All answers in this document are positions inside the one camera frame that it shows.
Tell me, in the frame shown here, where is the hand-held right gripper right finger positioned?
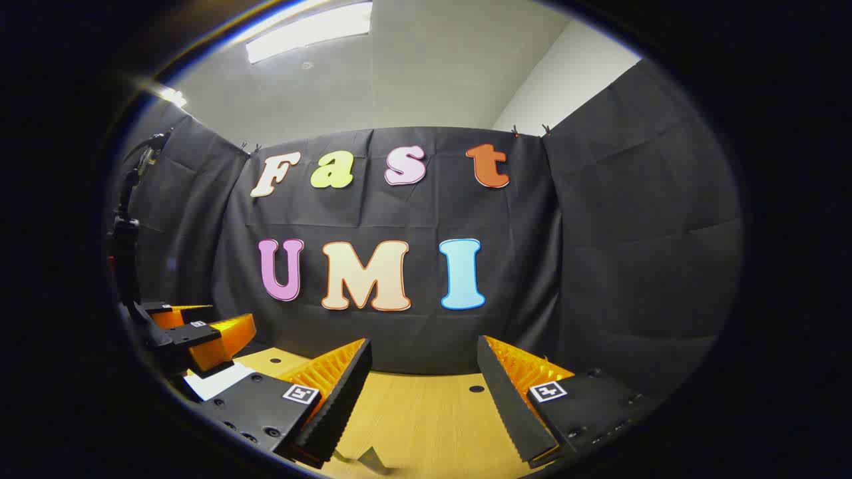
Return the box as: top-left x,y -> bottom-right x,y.
476,335 -> 663,470

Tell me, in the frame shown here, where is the black backdrop cloth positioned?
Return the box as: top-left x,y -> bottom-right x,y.
110,59 -> 743,400

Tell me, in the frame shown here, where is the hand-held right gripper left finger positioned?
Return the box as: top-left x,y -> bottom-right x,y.
196,338 -> 373,470

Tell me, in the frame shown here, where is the light blue suitcase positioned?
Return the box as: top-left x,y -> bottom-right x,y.
183,361 -> 257,402

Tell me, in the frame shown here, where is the black cable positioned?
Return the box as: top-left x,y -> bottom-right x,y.
118,132 -> 170,200

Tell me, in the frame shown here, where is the long ceiling light panel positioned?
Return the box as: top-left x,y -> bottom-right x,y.
245,2 -> 373,65

